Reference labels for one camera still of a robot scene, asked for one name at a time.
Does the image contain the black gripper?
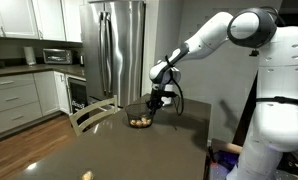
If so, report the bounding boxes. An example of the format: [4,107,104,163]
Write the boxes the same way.
[148,87,166,117]

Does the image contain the black mesh basket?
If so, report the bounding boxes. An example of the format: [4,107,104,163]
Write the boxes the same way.
[124,102,156,129]

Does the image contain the pale wooden chair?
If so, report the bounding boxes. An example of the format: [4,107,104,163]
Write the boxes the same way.
[68,94,119,137]

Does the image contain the stainless steel refrigerator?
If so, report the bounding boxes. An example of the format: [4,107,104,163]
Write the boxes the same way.
[78,0,147,109]

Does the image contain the black built-in wine cooler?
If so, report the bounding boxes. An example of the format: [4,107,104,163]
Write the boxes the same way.
[65,74,89,115]

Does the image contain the brown cardboard box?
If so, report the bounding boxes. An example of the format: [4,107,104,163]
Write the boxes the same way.
[210,137,244,158]

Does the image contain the blue lit device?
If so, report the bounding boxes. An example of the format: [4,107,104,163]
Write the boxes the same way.
[214,150,240,172]

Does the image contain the dark kettle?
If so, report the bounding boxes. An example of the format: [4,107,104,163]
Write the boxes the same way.
[78,53,86,67]

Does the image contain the loose bread roll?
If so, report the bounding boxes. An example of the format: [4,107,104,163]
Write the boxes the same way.
[81,170,95,180]

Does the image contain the silver toaster oven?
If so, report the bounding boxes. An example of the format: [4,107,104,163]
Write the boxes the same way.
[42,48,74,65]

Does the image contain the dark kitchen countertop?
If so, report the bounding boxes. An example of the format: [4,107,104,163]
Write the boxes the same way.
[0,63,87,80]

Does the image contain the white lower kitchen cabinets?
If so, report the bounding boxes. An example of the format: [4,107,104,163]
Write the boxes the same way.
[0,71,72,138]

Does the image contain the white kitchen cabinets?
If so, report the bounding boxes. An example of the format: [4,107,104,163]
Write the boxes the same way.
[0,0,84,44]
[0,71,72,138]

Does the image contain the white upper kitchen cabinets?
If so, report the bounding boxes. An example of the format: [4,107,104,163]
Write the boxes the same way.
[0,0,84,44]

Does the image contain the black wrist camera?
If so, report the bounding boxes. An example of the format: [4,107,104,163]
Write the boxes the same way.
[160,91,179,99]

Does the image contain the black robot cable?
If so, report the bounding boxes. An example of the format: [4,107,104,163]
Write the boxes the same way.
[164,55,185,117]

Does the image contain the black stand frame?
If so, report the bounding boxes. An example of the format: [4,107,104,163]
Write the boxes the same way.
[232,71,259,148]

